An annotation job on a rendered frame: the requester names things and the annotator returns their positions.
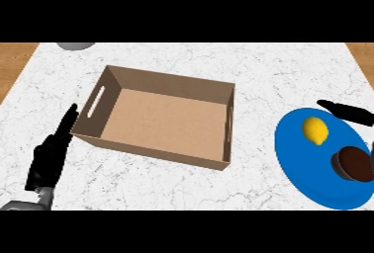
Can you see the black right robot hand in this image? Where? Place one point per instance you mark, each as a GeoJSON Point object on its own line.
{"type": "Point", "coordinates": [351, 112]}

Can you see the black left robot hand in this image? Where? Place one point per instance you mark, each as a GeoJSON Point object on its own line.
{"type": "Point", "coordinates": [49, 154]}

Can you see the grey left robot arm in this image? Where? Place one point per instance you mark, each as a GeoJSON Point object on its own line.
{"type": "Point", "coordinates": [34, 201]}

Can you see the yellow lemon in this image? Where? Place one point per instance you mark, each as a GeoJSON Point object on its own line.
{"type": "Point", "coordinates": [315, 130]}

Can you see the blue plate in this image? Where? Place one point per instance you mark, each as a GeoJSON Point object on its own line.
{"type": "Point", "coordinates": [311, 164]}

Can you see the open cardboard box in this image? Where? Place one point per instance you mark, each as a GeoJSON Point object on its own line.
{"type": "Point", "coordinates": [160, 115]}

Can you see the brown round cookie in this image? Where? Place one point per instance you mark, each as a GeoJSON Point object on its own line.
{"type": "Point", "coordinates": [354, 164]}

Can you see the grey round object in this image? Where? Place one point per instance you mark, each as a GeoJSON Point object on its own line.
{"type": "Point", "coordinates": [74, 45]}

